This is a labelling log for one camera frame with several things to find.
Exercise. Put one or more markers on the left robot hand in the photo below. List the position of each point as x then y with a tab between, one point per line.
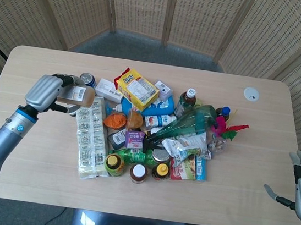
42	90

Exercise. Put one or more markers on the brown box with barcode label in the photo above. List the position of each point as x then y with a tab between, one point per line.
79	96

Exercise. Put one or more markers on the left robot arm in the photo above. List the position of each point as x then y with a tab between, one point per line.
3	137

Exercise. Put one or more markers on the black ink bottle white label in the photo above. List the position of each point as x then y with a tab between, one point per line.
116	138

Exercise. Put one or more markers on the yellow-lid green jar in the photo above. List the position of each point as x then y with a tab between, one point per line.
114	164

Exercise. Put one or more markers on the small green soda bottle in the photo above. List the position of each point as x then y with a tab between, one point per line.
131	155

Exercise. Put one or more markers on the dark bottle blue cap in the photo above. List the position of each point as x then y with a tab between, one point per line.
225	112

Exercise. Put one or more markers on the small white milk bottle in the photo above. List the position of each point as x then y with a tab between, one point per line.
157	120

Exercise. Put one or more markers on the white-lid brown jar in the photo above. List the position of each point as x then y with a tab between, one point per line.
138	173

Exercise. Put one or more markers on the yellow-cap dark jar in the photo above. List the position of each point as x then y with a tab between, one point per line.
161	171

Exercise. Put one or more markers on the green tea bottle white cap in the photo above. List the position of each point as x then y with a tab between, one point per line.
186	102

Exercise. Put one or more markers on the blue soda can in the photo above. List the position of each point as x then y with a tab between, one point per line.
88	80

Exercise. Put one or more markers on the white medicine box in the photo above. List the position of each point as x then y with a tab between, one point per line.
109	90

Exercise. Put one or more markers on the long white cracker pack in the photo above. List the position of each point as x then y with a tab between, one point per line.
91	138

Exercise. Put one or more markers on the orange snack packet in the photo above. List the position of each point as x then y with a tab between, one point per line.
114	120

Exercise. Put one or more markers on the yellow biscuit bag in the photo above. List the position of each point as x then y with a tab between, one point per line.
138	90

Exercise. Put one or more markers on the clear fruit jelly cup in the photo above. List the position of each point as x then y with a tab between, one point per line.
135	119

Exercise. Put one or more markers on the colourful feather shuttlecock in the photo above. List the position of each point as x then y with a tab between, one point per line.
228	131

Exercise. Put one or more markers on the empty clear glass jar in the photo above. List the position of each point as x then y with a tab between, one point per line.
218	145

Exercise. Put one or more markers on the purple carton box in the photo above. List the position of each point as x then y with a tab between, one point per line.
134	139

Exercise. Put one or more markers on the small lavender white box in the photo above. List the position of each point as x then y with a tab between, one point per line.
163	89

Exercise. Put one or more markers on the blue wet wipes pack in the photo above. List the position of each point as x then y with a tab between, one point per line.
163	107

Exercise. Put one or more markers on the red green carton box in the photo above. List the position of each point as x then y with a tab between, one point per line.
184	171

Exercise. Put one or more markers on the silver foil snack bag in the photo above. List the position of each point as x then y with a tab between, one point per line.
185	146

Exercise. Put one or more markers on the glass jar metal lid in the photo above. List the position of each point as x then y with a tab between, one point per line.
161	156

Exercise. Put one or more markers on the green plastic bag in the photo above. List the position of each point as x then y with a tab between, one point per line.
191	120

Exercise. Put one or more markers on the wicker folding screen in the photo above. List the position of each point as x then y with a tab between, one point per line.
201	19

